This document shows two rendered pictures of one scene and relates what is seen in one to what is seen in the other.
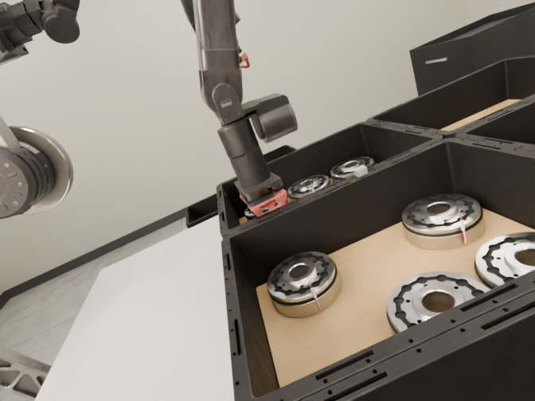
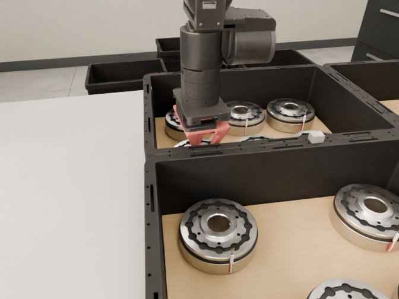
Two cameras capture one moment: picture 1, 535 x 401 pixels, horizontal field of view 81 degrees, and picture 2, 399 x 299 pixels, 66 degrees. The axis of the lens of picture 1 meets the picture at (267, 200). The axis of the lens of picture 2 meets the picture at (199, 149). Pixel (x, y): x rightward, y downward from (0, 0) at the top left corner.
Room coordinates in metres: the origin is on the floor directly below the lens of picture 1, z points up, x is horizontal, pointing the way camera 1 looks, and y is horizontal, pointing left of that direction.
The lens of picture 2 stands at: (0.11, 0.05, 1.18)
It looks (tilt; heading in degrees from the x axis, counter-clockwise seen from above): 35 degrees down; 353
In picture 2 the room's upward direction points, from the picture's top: straight up
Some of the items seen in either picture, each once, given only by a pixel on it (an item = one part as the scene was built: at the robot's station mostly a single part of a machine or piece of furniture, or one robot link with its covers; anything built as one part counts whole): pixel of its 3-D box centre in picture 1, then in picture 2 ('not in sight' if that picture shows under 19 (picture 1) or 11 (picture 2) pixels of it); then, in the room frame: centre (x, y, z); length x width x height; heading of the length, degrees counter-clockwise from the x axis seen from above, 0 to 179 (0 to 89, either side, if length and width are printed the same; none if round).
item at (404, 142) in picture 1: (317, 192); (251, 127); (0.60, -0.10, 0.87); 0.40 x 0.30 x 0.11; 92
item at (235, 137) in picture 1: (241, 136); (205, 46); (0.53, 0.00, 1.05); 0.07 x 0.06 x 0.07; 96
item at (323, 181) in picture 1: (307, 185); (240, 112); (0.68, -0.10, 0.86); 0.10 x 0.10 x 0.01
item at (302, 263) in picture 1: (298, 272); (218, 223); (0.38, 0.00, 0.86); 0.05 x 0.05 x 0.01
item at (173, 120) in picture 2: (264, 205); (189, 116); (0.67, 0.01, 0.86); 0.10 x 0.10 x 0.01
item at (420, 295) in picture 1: (438, 302); not in sight; (0.24, -0.12, 0.86); 0.05 x 0.05 x 0.01
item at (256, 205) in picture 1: (268, 207); (201, 133); (0.52, 0.00, 0.92); 0.07 x 0.07 x 0.09; 9
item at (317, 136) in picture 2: (361, 171); (316, 137); (0.46, -0.15, 0.94); 0.02 x 0.01 x 0.01; 92
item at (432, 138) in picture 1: (310, 170); (253, 103); (0.60, -0.10, 0.92); 0.40 x 0.30 x 0.02; 92
